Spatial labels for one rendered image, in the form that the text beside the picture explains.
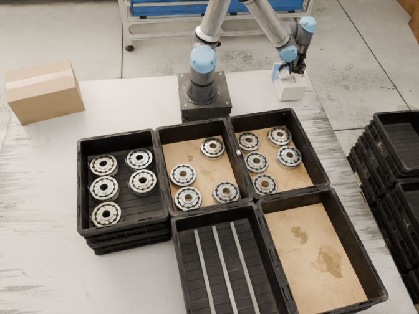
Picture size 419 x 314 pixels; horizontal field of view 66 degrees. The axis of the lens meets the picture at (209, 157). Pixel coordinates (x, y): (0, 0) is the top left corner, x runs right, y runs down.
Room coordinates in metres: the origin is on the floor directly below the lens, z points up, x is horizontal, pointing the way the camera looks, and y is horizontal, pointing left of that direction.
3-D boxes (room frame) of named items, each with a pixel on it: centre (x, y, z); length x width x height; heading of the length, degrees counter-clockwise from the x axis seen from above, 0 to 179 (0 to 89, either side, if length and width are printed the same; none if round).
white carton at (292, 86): (1.37, -0.39, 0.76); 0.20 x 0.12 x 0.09; 11
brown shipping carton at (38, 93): (1.14, 0.83, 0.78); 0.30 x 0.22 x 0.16; 115
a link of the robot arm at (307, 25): (1.35, -0.39, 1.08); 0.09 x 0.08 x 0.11; 93
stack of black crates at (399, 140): (1.18, -1.11, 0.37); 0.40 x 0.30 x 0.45; 11
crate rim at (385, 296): (0.39, -0.37, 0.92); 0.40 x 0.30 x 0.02; 17
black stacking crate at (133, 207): (0.60, 0.32, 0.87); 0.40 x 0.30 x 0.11; 17
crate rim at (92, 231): (0.60, 0.32, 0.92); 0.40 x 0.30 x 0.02; 17
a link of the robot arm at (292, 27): (1.32, -0.30, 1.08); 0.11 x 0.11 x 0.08; 3
